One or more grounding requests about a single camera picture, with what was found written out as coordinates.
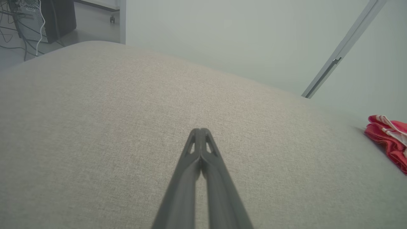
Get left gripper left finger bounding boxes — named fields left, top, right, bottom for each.
left=152, top=128, right=202, bottom=229

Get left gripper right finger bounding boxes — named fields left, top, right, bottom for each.
left=200, top=128, right=254, bottom=229

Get red shorts with white stripe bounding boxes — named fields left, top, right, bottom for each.
left=364, top=114, right=407, bottom=175

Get grey fabric sofa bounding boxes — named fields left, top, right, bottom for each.
left=0, top=40, right=407, bottom=229

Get computer tower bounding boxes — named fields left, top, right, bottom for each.
left=9, top=0, right=77, bottom=44

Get grey partition post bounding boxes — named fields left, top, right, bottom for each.
left=119, top=0, right=127, bottom=45
left=301, top=0, right=389, bottom=99

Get black computer cable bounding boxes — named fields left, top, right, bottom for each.
left=0, top=6, right=66, bottom=61

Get white computer cable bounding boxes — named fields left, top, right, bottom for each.
left=36, top=0, right=45, bottom=57

